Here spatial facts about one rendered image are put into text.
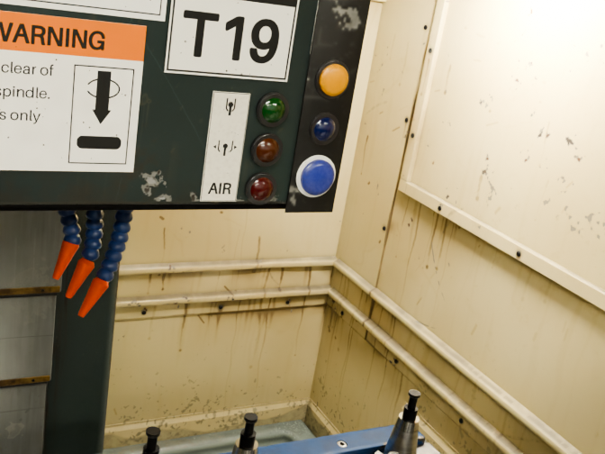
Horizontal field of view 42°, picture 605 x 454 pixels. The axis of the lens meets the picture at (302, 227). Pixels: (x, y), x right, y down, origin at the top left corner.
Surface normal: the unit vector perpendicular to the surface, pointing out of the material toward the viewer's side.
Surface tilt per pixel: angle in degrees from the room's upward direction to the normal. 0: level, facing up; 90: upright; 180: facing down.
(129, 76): 90
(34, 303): 90
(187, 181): 90
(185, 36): 90
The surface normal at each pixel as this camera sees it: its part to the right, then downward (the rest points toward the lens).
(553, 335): -0.88, 0.02
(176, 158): 0.45, 0.36
